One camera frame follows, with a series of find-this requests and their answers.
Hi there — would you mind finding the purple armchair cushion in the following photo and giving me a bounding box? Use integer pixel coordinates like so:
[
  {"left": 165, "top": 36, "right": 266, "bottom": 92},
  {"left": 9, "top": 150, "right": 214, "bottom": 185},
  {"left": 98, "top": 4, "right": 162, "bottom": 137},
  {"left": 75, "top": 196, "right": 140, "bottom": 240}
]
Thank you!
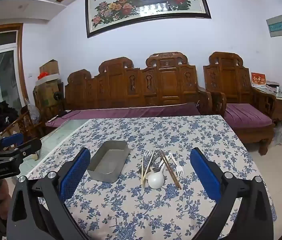
[{"left": 224, "top": 103, "right": 272, "bottom": 130}]

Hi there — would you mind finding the clear plastic bag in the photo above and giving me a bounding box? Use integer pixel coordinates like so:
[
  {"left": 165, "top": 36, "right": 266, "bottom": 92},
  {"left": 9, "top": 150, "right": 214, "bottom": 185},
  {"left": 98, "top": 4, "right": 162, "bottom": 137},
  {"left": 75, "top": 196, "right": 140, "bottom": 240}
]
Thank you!
[{"left": 25, "top": 99, "right": 40, "bottom": 125}]

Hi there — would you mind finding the sliding glass door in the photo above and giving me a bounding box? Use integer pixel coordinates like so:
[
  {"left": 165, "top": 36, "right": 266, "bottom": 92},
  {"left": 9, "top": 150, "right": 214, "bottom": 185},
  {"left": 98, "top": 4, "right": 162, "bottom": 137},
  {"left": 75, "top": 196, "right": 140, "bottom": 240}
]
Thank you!
[{"left": 0, "top": 24, "right": 29, "bottom": 135}]

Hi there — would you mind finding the black fan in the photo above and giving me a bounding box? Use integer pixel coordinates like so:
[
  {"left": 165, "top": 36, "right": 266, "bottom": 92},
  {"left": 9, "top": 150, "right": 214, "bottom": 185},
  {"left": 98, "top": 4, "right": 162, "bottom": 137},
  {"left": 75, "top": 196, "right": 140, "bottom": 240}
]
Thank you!
[{"left": 53, "top": 91, "right": 66, "bottom": 118}]

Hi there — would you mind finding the small cardboard box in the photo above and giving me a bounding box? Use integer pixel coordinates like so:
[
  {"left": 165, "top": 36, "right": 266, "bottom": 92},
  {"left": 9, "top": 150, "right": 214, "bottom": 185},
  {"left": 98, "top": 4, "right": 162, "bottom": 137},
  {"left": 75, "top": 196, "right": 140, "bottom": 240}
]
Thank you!
[{"left": 39, "top": 59, "right": 59, "bottom": 75}]

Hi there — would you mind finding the beige chopstick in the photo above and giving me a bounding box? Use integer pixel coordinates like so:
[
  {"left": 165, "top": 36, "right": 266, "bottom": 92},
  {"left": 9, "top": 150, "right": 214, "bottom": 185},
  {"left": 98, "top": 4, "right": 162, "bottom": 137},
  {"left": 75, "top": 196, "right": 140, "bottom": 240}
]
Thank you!
[
  {"left": 143, "top": 151, "right": 155, "bottom": 182},
  {"left": 141, "top": 153, "right": 145, "bottom": 187}
]

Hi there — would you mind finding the blue floral tablecloth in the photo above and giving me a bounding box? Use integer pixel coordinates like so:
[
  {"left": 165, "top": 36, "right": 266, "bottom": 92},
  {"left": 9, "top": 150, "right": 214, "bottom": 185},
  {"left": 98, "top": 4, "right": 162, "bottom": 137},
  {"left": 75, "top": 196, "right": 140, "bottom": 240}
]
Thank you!
[{"left": 27, "top": 115, "right": 277, "bottom": 240}]

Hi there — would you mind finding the rectangular metal tray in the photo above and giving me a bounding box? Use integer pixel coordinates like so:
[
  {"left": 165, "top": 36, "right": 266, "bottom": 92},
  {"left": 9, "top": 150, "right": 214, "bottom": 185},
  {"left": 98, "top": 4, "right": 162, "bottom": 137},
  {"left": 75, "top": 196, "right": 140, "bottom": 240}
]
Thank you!
[{"left": 87, "top": 140, "right": 131, "bottom": 180}]

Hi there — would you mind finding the brown chopstick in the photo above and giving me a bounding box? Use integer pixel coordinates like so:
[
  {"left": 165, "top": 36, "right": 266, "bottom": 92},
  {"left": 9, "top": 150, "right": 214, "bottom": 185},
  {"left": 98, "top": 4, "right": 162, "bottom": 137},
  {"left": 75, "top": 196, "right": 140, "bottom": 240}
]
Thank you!
[
  {"left": 159, "top": 151, "right": 182, "bottom": 190},
  {"left": 161, "top": 150, "right": 180, "bottom": 180}
]

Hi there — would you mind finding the large cardboard box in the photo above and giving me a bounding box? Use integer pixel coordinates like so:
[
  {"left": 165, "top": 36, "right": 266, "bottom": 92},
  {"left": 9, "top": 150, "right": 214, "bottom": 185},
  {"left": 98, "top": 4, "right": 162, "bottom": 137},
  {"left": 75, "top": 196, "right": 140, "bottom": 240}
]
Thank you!
[{"left": 33, "top": 80, "right": 64, "bottom": 110}]

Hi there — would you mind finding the grey electrical panel box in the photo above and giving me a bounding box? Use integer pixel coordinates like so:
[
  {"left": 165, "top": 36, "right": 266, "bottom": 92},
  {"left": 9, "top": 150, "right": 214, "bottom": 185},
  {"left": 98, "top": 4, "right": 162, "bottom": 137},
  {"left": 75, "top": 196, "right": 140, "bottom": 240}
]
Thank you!
[{"left": 266, "top": 15, "right": 282, "bottom": 38}]

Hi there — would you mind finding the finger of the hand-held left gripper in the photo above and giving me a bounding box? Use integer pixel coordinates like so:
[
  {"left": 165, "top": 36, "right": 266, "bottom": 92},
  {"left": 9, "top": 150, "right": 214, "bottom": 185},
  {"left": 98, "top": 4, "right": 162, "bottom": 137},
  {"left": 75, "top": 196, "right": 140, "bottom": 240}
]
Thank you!
[
  {"left": 0, "top": 137, "right": 43, "bottom": 167},
  {"left": 0, "top": 133, "right": 24, "bottom": 153}
]

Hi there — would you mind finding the pile of black clothes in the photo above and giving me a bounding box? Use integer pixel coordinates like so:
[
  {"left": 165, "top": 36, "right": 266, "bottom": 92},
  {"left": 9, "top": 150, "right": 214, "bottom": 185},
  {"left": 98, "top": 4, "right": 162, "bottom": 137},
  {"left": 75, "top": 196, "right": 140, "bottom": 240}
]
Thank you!
[{"left": 0, "top": 101, "right": 19, "bottom": 133}]

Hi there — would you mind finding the carved wooden armchair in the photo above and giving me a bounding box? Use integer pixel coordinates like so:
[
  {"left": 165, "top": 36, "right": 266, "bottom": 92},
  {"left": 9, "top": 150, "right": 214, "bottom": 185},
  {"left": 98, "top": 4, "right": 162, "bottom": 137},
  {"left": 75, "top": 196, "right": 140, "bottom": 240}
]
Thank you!
[{"left": 203, "top": 52, "right": 276, "bottom": 155}]

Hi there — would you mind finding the wooden chair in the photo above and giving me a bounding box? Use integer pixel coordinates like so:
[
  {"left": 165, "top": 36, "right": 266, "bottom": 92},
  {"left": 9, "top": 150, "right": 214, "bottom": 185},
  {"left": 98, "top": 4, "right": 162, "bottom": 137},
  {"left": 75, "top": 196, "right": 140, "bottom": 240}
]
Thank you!
[{"left": 1, "top": 105, "right": 44, "bottom": 140}]

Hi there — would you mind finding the metal fork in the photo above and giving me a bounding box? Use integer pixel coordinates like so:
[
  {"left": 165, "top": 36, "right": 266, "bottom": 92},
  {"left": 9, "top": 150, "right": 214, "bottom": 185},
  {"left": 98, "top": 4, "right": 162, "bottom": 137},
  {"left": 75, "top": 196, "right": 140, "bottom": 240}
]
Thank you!
[{"left": 143, "top": 149, "right": 155, "bottom": 174}]

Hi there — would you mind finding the white plastic bag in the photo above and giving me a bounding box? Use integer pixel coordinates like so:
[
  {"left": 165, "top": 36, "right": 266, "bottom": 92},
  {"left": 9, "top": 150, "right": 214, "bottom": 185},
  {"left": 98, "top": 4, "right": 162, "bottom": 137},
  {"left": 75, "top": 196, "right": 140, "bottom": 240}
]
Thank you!
[{"left": 272, "top": 122, "right": 282, "bottom": 145}]

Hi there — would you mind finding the carved wooden sofa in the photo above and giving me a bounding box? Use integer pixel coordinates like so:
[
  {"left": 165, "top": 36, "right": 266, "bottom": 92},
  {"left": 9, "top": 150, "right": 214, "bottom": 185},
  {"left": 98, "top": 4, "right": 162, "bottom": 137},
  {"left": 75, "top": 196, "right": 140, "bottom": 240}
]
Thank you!
[{"left": 65, "top": 52, "right": 212, "bottom": 117}]

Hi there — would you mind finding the purple sofa cushion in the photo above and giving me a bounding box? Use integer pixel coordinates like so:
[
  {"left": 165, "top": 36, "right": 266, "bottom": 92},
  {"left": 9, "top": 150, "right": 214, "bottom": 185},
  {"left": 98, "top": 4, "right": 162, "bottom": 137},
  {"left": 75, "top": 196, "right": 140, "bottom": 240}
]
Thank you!
[{"left": 45, "top": 102, "right": 201, "bottom": 128}]

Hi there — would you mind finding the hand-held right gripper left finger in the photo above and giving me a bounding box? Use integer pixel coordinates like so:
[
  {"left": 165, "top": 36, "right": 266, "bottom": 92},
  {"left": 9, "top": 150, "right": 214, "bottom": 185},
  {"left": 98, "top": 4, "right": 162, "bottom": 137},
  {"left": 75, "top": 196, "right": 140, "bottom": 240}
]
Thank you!
[{"left": 7, "top": 147, "right": 91, "bottom": 240}]

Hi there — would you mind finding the framed peacock flower painting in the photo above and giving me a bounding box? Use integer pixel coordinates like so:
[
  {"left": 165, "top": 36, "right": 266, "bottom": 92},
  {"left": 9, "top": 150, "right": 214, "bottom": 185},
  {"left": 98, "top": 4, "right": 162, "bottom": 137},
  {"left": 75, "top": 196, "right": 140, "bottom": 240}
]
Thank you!
[{"left": 85, "top": 0, "right": 212, "bottom": 39}]

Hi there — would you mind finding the red gift box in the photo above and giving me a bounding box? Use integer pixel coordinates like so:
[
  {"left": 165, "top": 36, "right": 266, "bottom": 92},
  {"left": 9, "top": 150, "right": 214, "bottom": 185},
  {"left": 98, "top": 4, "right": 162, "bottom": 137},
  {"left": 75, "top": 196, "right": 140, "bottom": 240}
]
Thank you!
[{"left": 251, "top": 72, "right": 267, "bottom": 88}]

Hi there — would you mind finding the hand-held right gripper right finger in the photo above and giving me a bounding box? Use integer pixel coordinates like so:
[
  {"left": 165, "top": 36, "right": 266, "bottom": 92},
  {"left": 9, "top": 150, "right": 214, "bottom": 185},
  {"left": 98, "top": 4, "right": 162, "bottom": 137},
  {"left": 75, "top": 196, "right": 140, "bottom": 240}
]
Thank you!
[{"left": 189, "top": 147, "right": 277, "bottom": 240}]

